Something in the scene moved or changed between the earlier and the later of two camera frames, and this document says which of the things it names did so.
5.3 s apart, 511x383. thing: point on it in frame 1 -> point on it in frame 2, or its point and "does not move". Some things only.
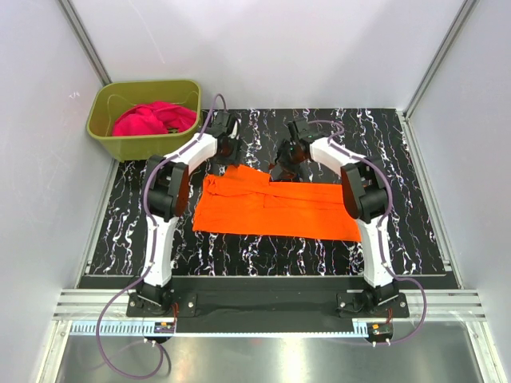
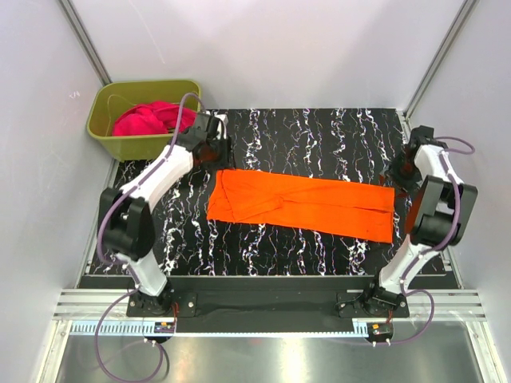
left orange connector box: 164,328 does not move
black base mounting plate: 257,304 does not move
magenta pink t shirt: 154,118 does not move
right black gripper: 282,161 -> 395,179
